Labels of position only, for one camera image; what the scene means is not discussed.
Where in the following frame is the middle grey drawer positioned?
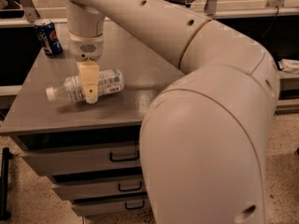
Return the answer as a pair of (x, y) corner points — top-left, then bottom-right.
(52, 175), (146, 201)

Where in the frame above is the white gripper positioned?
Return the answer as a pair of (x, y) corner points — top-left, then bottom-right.
(68, 32), (104, 104)

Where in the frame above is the black metal stand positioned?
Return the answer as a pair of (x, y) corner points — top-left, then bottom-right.
(0, 147), (13, 221)

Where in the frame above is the grey drawer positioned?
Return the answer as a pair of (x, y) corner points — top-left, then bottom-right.
(22, 141), (139, 175)
(72, 193), (150, 217)
(52, 175), (146, 201)

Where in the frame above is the top grey drawer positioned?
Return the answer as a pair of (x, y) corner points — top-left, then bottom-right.
(22, 141), (139, 175)

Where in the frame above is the blue soda can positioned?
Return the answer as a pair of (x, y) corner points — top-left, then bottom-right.
(35, 19), (63, 57)

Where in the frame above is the bottom grey drawer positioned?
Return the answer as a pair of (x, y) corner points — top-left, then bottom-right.
(72, 193), (150, 217)

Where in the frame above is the white packet on rail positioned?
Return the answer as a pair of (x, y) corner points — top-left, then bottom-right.
(278, 59), (299, 74)

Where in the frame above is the clear plastic water bottle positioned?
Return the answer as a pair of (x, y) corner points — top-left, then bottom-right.
(46, 69), (124, 103)

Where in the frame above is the grey drawer cabinet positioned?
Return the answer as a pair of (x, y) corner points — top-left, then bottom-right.
(0, 18), (185, 217)

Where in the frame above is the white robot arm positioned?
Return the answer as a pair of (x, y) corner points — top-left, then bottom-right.
(71, 0), (279, 224)

